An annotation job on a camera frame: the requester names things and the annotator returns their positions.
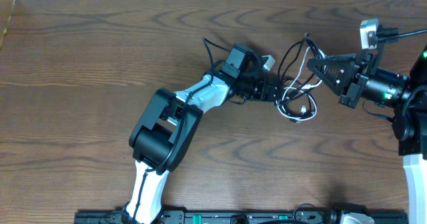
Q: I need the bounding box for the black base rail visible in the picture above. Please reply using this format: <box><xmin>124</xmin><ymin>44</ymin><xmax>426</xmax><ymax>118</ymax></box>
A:
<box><xmin>73</xmin><ymin>207</ymin><xmax>410</xmax><ymax>224</ymax></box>

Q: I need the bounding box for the black usb cable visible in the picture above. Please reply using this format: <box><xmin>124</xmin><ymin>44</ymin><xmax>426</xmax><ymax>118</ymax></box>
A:
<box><xmin>274</xmin><ymin>32</ymin><xmax>326</xmax><ymax>123</ymax></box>

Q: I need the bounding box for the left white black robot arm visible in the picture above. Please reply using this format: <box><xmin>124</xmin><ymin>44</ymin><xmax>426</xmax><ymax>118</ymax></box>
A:
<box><xmin>122</xmin><ymin>43</ymin><xmax>279</xmax><ymax>223</ymax></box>

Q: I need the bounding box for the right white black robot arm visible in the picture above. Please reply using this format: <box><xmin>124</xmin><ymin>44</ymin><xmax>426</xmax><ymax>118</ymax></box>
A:
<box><xmin>307</xmin><ymin>44</ymin><xmax>426</xmax><ymax>223</ymax></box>

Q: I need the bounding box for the white usb cable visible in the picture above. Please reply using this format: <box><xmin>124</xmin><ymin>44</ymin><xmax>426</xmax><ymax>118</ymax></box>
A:
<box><xmin>275</xmin><ymin>46</ymin><xmax>326</xmax><ymax>122</ymax></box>

